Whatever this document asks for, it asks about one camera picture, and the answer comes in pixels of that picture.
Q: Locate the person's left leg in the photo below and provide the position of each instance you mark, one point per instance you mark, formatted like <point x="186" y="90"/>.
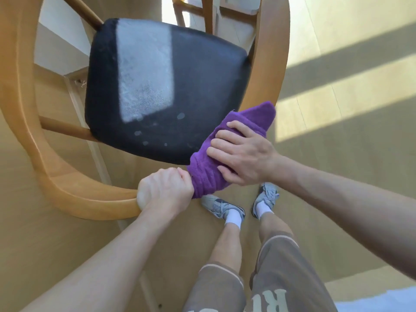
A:
<point x="227" y="246"/>

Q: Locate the person's left forearm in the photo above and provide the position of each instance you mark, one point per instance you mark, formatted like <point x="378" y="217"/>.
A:
<point x="97" y="266"/>

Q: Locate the person's right forearm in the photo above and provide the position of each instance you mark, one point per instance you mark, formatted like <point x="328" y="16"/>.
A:
<point x="347" y="211"/>

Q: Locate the person's right white sneaker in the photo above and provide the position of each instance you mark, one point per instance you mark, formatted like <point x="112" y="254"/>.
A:
<point x="266" y="196"/>

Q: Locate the person's right leg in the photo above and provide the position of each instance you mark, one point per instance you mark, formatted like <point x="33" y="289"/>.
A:
<point x="274" y="225"/>

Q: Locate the person's white sneaker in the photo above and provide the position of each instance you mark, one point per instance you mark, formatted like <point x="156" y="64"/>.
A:
<point x="266" y="196"/>
<point x="217" y="206"/>

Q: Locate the purple microfibre cloth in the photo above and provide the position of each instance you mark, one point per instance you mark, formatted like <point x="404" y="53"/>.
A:
<point x="208" y="172"/>

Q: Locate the person's right hand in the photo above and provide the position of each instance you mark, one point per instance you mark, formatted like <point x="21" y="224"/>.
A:
<point x="247" y="155"/>

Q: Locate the person's right white sock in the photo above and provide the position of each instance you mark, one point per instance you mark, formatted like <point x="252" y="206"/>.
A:
<point x="262" y="209"/>

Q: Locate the person's white sock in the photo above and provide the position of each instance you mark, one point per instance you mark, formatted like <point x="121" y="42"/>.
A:
<point x="234" y="217"/>
<point x="262" y="209"/>

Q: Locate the person's khaki shorts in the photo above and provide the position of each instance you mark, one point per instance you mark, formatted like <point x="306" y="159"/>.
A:
<point x="260" y="279"/>

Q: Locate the person's leg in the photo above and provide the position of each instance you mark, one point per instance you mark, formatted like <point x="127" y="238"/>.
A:
<point x="274" y="225"/>
<point x="227" y="246"/>

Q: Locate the person's left white sock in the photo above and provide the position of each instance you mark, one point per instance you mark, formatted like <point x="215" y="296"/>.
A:
<point x="234" y="217"/>

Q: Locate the wooden chair with black seat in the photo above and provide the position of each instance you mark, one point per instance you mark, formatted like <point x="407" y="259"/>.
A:
<point x="178" y="94"/>

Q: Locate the person's left hand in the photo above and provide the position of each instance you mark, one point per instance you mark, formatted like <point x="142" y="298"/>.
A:
<point x="164" y="191"/>

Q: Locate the person's left white sneaker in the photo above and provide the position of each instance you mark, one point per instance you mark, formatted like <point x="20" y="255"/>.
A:
<point x="217" y="206"/>

